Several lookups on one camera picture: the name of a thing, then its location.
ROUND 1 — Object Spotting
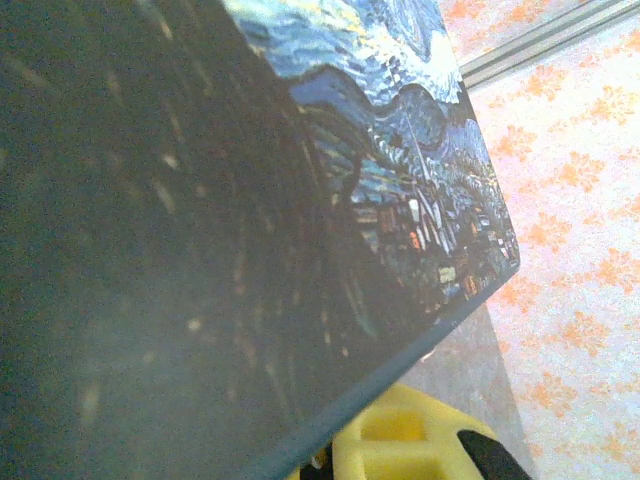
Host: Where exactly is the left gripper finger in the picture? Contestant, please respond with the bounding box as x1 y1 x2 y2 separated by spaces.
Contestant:
298 383 534 480

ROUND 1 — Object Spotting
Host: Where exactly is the starry night print box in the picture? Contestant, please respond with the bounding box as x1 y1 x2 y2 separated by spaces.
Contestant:
0 0 522 480

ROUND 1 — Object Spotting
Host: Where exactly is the aluminium corner post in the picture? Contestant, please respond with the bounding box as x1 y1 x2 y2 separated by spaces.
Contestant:
456 0 640 90

